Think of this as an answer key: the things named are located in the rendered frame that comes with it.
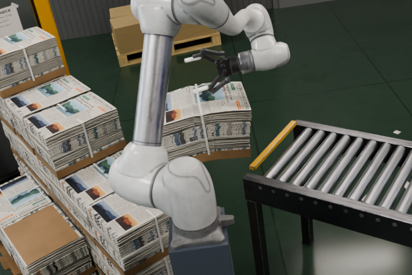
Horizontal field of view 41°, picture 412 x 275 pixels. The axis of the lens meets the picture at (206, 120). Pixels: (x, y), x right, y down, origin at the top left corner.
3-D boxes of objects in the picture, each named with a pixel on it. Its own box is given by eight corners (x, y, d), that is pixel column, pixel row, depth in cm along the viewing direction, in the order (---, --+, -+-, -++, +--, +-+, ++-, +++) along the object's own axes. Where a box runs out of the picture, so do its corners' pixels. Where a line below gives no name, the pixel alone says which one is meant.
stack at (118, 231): (153, 375, 259) (113, 240, 219) (56, 250, 346) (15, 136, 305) (219, 327, 277) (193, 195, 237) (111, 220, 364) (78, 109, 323)
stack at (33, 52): (56, 250, 345) (-12, 60, 282) (39, 228, 368) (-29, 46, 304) (111, 221, 363) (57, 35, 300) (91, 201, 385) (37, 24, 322)
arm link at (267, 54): (255, 76, 233) (248, 49, 237) (292, 68, 233) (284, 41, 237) (255, 66, 223) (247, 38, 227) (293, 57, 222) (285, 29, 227)
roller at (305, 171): (286, 192, 242) (286, 183, 240) (329, 138, 274) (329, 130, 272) (297, 195, 240) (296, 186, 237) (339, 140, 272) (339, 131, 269)
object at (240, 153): (213, 160, 234) (213, 151, 232) (207, 125, 259) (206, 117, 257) (251, 157, 235) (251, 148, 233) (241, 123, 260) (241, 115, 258)
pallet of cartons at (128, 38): (217, 22, 663) (209, -38, 628) (222, 52, 581) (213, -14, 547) (115, 37, 667) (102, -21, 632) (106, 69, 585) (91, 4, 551)
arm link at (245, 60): (255, 75, 228) (241, 78, 228) (252, 66, 236) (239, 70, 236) (252, 54, 224) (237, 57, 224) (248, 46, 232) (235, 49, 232)
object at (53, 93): (22, 117, 272) (22, 116, 272) (5, 100, 294) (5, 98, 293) (91, 90, 289) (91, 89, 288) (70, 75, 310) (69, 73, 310)
